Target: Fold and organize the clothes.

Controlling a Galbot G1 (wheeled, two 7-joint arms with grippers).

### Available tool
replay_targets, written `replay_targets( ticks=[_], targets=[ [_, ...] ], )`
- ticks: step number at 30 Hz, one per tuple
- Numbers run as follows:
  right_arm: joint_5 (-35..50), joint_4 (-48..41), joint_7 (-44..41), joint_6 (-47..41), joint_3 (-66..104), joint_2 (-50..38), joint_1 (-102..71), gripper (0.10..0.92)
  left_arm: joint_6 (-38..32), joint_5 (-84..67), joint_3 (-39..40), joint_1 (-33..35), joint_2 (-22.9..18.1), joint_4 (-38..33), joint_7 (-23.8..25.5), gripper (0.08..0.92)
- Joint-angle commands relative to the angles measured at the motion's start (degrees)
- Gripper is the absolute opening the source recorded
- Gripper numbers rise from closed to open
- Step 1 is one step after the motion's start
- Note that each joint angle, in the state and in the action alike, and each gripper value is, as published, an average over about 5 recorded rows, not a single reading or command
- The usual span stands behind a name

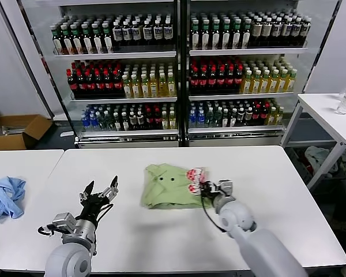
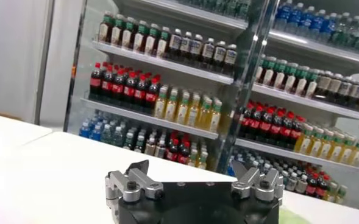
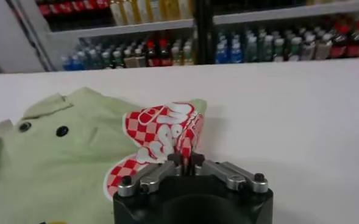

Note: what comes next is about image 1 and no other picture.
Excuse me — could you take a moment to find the dark label white cap bottle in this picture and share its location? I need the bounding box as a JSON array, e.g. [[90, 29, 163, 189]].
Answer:
[[272, 18, 281, 47], [131, 21, 141, 48], [163, 20, 173, 47], [112, 22, 123, 48], [153, 20, 163, 47], [300, 18, 310, 47], [122, 21, 132, 48], [281, 18, 291, 47], [142, 21, 153, 47], [291, 18, 300, 47]]

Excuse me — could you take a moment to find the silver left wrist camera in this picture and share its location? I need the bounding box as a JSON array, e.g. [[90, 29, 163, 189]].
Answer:
[[51, 212, 76, 231]]

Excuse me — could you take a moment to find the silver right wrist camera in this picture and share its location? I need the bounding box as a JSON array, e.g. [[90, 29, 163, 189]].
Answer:
[[217, 179, 235, 200]]

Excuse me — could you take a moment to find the open cardboard box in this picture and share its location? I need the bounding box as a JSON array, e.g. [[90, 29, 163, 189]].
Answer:
[[0, 114, 54, 151]]

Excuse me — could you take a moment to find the beige label bottle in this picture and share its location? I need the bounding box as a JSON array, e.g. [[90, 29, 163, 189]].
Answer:
[[262, 18, 272, 47], [252, 18, 262, 47]]

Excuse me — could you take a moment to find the grey clothes heap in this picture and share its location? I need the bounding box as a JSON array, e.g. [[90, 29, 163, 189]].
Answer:
[[304, 145, 340, 175]]

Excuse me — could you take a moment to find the crumpled light blue shirt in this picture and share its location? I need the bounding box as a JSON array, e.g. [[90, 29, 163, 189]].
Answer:
[[0, 176, 28, 222]]

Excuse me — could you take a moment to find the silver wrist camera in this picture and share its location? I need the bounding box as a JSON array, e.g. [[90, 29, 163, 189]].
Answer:
[[51, 212, 76, 231], [217, 179, 235, 200]]

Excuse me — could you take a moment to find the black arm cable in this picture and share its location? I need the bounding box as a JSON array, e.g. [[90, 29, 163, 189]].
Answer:
[[36, 224, 61, 237], [200, 196, 227, 233]]

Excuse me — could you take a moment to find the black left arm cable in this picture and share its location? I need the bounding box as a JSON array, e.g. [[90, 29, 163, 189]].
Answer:
[[36, 224, 61, 237]]

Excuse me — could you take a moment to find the white side table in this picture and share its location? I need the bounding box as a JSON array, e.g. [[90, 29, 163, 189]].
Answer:
[[279, 92, 346, 190]]

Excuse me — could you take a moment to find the beverage display cabinet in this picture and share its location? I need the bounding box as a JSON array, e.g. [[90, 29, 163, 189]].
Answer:
[[180, 0, 343, 148], [0, 0, 188, 149]]

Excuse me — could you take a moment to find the metal rods bundle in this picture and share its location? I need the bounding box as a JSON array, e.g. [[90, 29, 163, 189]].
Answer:
[[1, 124, 32, 137]]

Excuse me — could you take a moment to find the white metal shelf board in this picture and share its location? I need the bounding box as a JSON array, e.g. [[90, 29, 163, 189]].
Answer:
[[70, 97, 178, 104], [53, 51, 177, 61], [77, 129, 179, 143], [187, 126, 285, 140], [189, 48, 309, 57], [189, 92, 295, 102]]

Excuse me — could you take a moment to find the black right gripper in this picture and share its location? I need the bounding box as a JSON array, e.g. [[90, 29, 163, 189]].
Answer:
[[198, 179, 220, 200]]

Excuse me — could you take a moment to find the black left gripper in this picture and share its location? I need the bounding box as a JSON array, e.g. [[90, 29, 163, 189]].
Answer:
[[79, 174, 119, 225]]

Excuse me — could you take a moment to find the light green t-shirt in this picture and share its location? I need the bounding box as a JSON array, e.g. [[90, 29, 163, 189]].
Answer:
[[140, 163, 217, 210]]

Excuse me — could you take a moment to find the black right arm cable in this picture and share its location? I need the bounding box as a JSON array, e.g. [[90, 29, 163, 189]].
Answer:
[[200, 196, 227, 233]]

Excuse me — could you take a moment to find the green cap tea bottle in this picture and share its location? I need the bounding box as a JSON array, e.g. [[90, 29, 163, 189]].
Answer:
[[200, 20, 210, 50], [92, 24, 103, 55], [62, 25, 73, 56], [210, 20, 220, 50], [190, 20, 200, 51], [82, 24, 93, 55], [221, 20, 231, 50], [72, 25, 83, 55], [241, 19, 251, 50], [103, 23, 114, 55], [231, 20, 241, 50], [52, 27, 63, 56]]

